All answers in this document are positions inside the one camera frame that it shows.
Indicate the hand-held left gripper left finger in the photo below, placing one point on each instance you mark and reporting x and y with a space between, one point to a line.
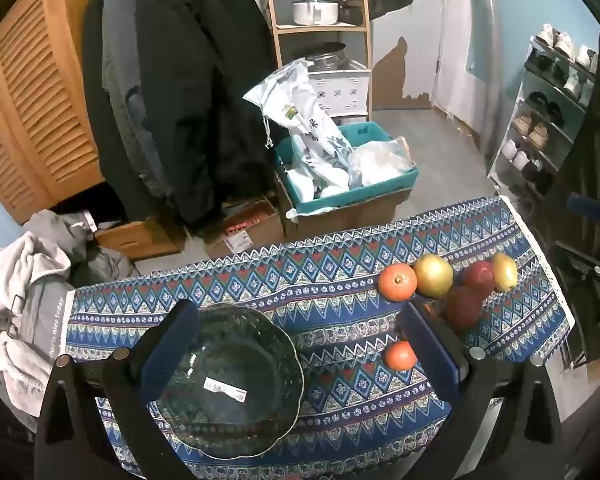
167 355

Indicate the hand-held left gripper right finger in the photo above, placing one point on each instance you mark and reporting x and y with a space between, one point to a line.
432 350

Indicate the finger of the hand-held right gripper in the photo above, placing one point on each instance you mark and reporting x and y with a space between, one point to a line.
582 205
580 260

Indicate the small orange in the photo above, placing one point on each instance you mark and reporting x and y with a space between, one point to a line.
400 356

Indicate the dark red apple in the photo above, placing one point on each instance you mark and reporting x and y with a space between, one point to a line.
462 308

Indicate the clear glass bowl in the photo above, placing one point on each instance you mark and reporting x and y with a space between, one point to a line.
230 360

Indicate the large orange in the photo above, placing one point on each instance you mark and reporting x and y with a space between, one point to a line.
397 284

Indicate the bright red apple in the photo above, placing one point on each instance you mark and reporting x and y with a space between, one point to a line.
480 276

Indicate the large yellow-green apple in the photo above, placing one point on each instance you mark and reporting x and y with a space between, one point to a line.
432 275

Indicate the small yellow apple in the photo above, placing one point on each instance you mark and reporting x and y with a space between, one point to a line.
504 272

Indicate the rows of shoes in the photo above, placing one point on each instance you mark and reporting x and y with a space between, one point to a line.
540 135

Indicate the small wooden drawer box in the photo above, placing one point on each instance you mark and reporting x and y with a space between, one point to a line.
135 240

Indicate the shoe rack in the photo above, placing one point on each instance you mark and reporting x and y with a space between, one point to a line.
540 90

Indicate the blue patterned tablecloth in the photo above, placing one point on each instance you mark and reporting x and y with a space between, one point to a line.
305 280

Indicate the flat cardboard box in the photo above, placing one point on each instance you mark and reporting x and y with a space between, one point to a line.
245 227

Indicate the brown cardboard box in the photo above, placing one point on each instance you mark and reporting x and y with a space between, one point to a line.
350 215

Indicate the grey sweatshirt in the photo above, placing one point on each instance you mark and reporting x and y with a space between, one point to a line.
55 232

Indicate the clear plastic bag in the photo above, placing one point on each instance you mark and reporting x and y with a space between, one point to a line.
380 160

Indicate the white plastic basket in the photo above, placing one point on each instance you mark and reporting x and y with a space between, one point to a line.
342 92

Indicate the black coat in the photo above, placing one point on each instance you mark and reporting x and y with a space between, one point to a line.
180 85

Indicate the white printed bag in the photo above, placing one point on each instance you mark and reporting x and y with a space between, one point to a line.
295 105

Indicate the metal pot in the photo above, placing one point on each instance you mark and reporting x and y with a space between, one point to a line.
327 55

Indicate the grey jacket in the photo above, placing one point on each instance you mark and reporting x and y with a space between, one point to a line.
117 60

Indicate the wooden louvered cabinet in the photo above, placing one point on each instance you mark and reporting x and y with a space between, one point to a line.
35 85

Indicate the wooden shelf unit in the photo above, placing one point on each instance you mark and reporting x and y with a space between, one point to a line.
320 29

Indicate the white cooking pot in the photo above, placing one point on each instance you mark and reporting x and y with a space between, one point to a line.
312 12

